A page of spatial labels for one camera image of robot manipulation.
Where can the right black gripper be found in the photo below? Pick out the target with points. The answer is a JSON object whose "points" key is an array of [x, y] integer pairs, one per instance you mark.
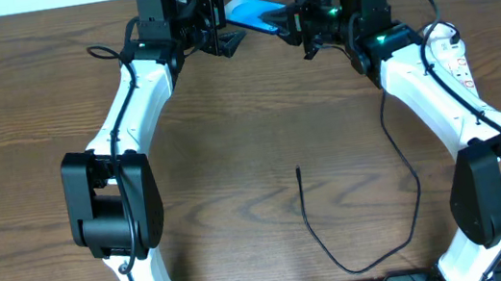
{"points": [[306, 23]]}

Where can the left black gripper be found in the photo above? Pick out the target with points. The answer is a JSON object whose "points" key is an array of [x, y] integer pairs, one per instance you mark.
{"points": [[208, 18]]}

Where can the blue Galaxy smartphone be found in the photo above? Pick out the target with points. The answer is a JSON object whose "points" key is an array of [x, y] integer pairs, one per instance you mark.
{"points": [[247, 14]]}

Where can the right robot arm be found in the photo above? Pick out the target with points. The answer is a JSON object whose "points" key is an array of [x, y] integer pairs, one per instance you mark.
{"points": [[424, 69]]}

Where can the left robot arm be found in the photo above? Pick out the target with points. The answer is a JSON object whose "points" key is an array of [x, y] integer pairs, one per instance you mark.
{"points": [[113, 202]]}

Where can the white charger plug adapter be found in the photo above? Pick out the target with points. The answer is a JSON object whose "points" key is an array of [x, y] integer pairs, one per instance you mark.
{"points": [[443, 44]]}

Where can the white power strip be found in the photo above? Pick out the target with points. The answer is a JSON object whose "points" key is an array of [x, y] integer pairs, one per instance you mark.
{"points": [[455, 73]]}

